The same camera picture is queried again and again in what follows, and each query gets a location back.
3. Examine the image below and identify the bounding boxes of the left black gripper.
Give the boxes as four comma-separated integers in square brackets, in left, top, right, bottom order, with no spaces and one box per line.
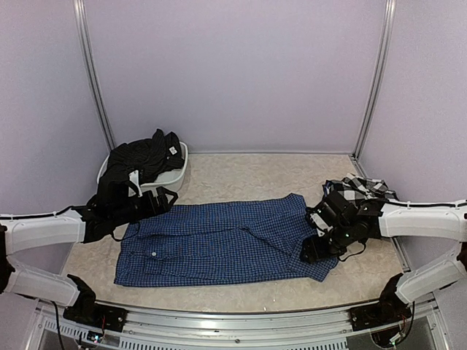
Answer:
[110,186,177,228]

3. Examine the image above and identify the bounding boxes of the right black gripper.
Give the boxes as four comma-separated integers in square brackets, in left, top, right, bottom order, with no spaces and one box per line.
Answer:
[299,222,355,264]

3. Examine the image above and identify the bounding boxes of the blue checked long sleeve shirt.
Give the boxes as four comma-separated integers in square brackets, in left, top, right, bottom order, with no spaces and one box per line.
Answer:
[114,193,338,288]

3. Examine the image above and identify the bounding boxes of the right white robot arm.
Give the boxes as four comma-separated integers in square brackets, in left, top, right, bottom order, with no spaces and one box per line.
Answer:
[300,190,466,324]

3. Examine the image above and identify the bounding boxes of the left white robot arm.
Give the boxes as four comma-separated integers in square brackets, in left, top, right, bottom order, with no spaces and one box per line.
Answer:
[1,171,178,324]

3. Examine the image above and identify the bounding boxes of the white plastic basket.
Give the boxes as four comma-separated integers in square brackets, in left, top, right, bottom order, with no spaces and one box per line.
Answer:
[97,133,188,196]

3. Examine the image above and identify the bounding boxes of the black striped shirt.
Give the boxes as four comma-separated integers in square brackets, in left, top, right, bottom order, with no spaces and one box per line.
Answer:
[97,128,188,190]

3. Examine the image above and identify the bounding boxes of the black white plaid folded shirt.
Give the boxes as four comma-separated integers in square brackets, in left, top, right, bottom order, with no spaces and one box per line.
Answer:
[323,173,398,205]

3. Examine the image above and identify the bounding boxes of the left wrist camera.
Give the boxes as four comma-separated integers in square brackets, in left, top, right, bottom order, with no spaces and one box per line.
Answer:
[128,170,142,197]

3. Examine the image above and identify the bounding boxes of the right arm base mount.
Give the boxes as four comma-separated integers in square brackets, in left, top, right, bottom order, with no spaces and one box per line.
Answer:
[349,297,412,331]

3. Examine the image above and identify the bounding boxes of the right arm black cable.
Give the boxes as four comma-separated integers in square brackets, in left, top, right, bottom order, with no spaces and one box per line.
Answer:
[371,291,419,346]

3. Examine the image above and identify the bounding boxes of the front aluminium rail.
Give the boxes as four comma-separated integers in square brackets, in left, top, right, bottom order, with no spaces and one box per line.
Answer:
[34,287,449,350]

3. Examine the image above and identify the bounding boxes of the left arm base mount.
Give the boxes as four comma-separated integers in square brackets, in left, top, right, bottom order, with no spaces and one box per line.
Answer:
[63,297,128,333]

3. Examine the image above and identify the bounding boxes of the left aluminium frame post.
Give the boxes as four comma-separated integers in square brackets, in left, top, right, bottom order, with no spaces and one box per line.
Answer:
[73,0,116,151]

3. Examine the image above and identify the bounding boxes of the aluminium frame post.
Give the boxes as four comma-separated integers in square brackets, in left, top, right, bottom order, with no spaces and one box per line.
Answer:
[352,0,397,163]
[73,0,116,151]

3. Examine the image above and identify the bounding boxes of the right aluminium frame post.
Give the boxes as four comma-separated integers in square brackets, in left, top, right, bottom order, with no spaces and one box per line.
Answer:
[352,0,397,163]

